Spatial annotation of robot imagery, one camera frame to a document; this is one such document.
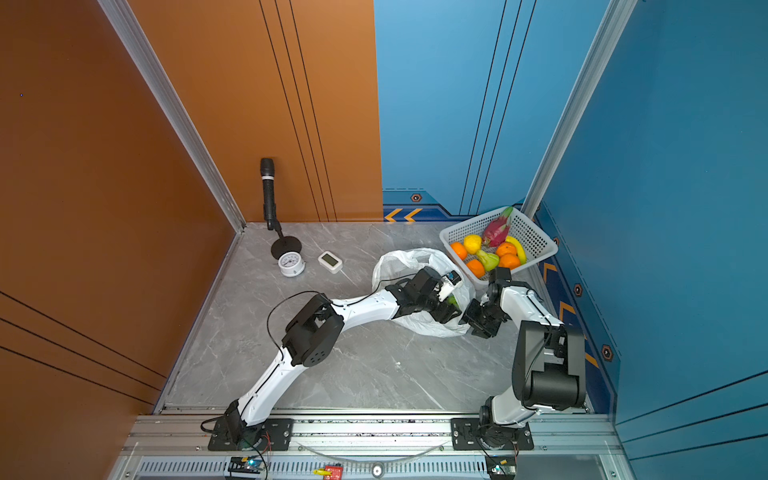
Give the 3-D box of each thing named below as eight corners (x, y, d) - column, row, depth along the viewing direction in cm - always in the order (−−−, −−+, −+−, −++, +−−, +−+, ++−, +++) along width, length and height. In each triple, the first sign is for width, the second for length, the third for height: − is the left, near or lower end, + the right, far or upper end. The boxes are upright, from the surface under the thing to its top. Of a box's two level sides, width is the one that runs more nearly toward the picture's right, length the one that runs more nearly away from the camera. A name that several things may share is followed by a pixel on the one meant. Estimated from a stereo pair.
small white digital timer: (315, 263, 110) (314, 258, 108) (326, 253, 113) (325, 249, 111) (334, 275, 106) (333, 271, 104) (345, 265, 109) (344, 260, 107)
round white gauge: (278, 277, 106) (274, 270, 103) (283, 258, 111) (280, 251, 108) (303, 277, 106) (300, 270, 103) (307, 258, 111) (305, 251, 108)
